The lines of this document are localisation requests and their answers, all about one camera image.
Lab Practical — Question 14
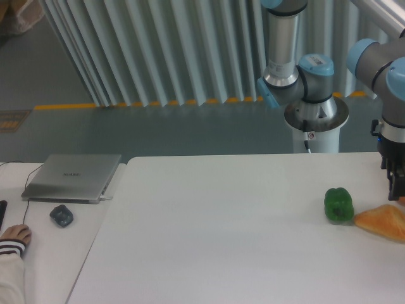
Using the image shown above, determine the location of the white corrugated curtain wall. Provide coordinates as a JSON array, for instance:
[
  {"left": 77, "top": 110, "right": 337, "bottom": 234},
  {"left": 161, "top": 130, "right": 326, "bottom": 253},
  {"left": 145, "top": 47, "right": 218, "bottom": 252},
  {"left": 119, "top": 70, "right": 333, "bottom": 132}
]
[{"left": 40, "top": 0, "right": 390, "bottom": 108}]

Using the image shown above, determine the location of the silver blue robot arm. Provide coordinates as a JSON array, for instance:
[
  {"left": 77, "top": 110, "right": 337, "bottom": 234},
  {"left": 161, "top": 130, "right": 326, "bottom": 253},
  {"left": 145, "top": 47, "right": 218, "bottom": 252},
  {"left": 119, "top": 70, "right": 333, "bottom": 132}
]
[{"left": 258, "top": 1, "right": 404, "bottom": 201}]

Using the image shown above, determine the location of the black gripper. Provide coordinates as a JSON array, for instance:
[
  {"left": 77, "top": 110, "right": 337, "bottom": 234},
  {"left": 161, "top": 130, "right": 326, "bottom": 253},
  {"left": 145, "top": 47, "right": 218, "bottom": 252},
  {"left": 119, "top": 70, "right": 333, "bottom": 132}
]
[{"left": 370, "top": 119, "right": 404, "bottom": 201}]

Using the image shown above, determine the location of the black keyboard edge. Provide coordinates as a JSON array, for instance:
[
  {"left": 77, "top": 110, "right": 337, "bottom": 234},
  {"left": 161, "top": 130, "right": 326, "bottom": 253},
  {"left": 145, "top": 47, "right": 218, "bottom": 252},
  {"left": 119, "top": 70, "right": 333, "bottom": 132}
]
[{"left": 0, "top": 200, "right": 8, "bottom": 229}]

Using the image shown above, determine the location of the black mouse cable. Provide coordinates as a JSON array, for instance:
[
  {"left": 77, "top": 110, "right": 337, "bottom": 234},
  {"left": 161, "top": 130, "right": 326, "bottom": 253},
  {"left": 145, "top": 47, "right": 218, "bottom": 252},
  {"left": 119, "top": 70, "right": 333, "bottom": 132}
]
[{"left": 0, "top": 161, "right": 45, "bottom": 226}]

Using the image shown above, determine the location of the silver closed laptop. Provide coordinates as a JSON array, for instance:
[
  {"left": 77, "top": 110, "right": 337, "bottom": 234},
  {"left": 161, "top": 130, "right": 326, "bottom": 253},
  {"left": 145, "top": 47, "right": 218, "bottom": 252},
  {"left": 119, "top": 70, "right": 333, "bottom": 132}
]
[{"left": 22, "top": 154, "right": 122, "bottom": 203}]

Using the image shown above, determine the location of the dark grey small device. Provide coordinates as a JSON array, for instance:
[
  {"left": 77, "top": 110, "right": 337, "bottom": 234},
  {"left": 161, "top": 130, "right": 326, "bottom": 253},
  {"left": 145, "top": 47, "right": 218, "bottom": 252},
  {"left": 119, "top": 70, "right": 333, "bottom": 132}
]
[{"left": 49, "top": 205, "right": 74, "bottom": 228}]

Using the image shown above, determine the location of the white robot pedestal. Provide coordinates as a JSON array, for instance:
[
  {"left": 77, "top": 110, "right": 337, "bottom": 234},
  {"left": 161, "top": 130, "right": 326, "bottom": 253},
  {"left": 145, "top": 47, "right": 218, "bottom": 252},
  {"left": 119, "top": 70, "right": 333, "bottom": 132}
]
[{"left": 284, "top": 96, "right": 349, "bottom": 154}]

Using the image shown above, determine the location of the person's hand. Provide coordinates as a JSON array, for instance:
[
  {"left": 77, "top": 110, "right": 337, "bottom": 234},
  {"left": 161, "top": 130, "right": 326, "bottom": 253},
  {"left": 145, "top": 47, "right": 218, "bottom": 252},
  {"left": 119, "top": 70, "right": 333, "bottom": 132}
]
[{"left": 1, "top": 224, "right": 32, "bottom": 246}]

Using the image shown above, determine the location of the triangular golden bread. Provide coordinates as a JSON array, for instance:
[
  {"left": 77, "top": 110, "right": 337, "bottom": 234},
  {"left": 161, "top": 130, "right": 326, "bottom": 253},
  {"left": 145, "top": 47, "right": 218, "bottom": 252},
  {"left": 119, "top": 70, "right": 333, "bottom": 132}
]
[{"left": 354, "top": 204, "right": 404, "bottom": 243}]

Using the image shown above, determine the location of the white striped sleeve forearm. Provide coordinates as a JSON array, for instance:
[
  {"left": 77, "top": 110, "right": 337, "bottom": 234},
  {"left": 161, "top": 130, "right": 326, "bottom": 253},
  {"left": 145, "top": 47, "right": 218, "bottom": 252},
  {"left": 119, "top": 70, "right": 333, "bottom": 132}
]
[{"left": 1, "top": 239, "right": 25, "bottom": 303}]

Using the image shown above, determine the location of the green bell pepper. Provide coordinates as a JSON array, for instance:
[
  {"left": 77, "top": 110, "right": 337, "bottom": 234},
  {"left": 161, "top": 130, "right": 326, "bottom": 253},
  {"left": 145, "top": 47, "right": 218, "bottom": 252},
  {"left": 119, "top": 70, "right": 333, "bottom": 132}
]
[{"left": 324, "top": 187, "right": 354, "bottom": 224}]

